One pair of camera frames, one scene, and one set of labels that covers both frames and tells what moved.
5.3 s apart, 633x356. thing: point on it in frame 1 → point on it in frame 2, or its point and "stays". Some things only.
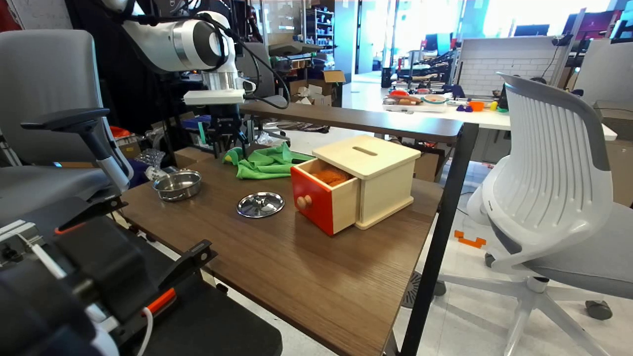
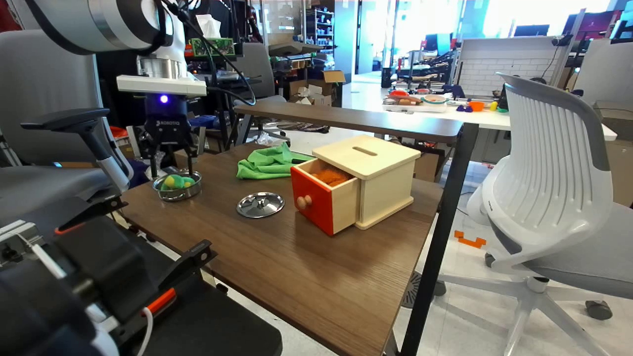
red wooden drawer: x=322 y=195 stays
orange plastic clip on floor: x=476 y=241 stays
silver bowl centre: x=261 y=203 stays
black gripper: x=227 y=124 → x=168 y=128
